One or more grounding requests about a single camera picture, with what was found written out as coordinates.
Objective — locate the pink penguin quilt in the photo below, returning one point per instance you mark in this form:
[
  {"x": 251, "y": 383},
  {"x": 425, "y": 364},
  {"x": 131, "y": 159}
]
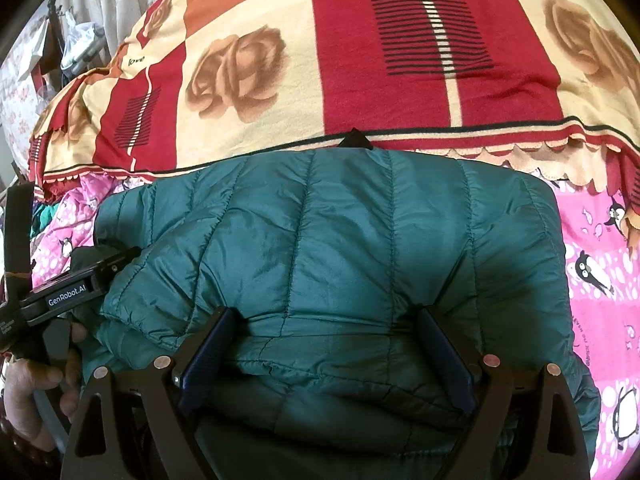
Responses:
[{"x": 603, "y": 282}]

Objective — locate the dark green puffer jacket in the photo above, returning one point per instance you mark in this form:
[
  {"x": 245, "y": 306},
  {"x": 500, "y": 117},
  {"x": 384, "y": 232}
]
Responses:
[{"x": 325, "y": 254}]

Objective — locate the green purple clothes pile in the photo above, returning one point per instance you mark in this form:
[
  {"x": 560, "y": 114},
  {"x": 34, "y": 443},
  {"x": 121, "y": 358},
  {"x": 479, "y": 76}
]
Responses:
[{"x": 42, "y": 216}]

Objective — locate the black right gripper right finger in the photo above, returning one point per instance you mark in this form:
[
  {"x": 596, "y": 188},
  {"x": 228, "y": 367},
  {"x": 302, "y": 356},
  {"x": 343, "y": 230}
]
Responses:
[{"x": 547, "y": 441}]

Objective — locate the red cream rose blanket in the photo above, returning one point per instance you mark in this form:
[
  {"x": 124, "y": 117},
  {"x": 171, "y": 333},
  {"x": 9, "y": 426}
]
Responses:
[{"x": 551, "y": 85}]

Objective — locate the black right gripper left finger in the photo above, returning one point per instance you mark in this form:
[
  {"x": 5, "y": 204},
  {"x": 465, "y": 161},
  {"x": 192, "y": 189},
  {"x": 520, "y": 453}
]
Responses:
[{"x": 140, "y": 424}]

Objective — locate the operator left hand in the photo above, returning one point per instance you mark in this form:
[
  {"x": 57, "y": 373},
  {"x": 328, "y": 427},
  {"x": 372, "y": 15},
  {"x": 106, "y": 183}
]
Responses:
[{"x": 24, "y": 377}]

